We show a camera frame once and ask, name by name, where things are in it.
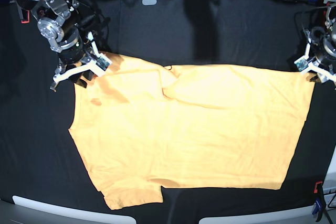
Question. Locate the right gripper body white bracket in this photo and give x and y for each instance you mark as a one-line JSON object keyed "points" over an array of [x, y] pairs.
{"points": [[91, 62]]}

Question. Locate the red blue clamp bottom right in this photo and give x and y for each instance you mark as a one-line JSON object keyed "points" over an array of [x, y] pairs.
{"points": [[320, 203]]}

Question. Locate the red black clamp left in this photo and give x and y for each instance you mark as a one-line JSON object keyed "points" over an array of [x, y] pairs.
{"points": [[23, 11]]}

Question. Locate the black table cloth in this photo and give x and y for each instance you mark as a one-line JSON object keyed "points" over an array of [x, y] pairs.
{"points": [[39, 159]]}

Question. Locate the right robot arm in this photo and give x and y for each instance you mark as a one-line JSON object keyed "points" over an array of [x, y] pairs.
{"points": [[68, 34]]}

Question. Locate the yellow t-shirt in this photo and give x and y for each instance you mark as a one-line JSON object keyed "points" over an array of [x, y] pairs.
{"points": [[142, 127]]}

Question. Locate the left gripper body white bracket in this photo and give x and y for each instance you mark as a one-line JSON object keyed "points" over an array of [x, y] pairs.
{"points": [[316, 60]]}

